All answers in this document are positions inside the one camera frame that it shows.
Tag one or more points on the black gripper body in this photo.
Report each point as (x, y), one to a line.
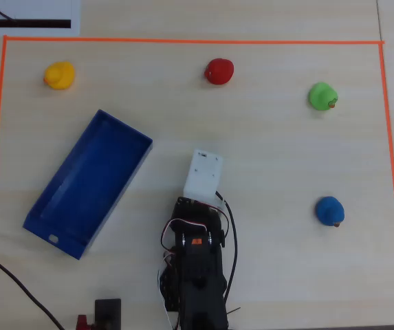
(185, 205)

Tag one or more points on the blue plastic box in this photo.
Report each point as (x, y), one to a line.
(86, 185)

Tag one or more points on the yellow rubber duck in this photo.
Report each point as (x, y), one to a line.
(60, 76)

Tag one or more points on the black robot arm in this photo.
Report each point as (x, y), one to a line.
(200, 282)

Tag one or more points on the blue rubber duck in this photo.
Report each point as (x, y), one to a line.
(330, 210)

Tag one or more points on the red rubber duck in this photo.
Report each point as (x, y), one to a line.
(220, 71)

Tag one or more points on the green rubber duck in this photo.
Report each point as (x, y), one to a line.
(321, 96)

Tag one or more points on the black zip tie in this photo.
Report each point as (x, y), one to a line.
(233, 310)

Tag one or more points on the black clamp block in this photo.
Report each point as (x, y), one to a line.
(108, 311)

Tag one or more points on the white camera housing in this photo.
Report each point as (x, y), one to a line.
(204, 175)

